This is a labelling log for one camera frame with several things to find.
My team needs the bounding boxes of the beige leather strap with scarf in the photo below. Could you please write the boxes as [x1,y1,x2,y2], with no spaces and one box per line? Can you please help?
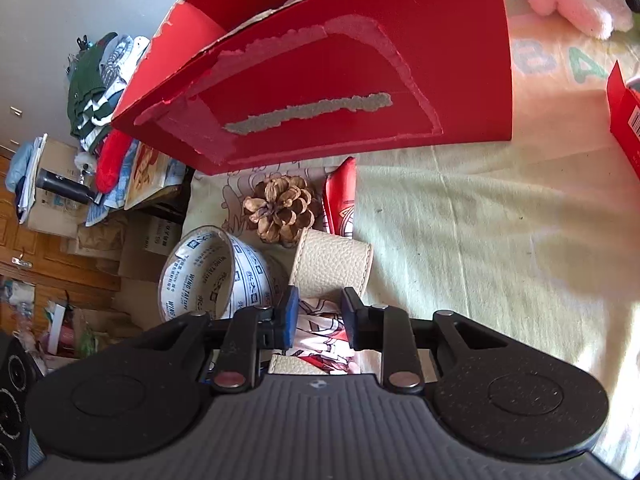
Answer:
[267,226,376,377]

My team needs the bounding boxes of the printed packing tape roll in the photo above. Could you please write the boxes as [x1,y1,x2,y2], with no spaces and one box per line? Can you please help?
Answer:
[157,226,288,321]

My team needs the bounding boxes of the pine cone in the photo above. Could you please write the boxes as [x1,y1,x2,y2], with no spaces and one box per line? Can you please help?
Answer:
[242,174,322,247]

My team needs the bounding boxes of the cardboard boxes on floor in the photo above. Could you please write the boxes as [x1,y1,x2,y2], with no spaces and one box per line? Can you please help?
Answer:
[4,131,196,356]

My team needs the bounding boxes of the black speaker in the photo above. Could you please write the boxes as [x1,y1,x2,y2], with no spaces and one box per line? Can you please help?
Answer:
[0,332,44,480]

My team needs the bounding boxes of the red cardboard box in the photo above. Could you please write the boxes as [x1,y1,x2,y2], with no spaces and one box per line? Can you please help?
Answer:
[112,0,513,174]

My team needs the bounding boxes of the pile of folded clothes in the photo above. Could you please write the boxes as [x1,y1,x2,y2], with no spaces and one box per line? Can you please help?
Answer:
[65,31,151,196]

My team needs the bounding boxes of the small red carton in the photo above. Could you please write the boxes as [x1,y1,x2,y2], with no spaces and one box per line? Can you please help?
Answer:
[606,62,640,177]

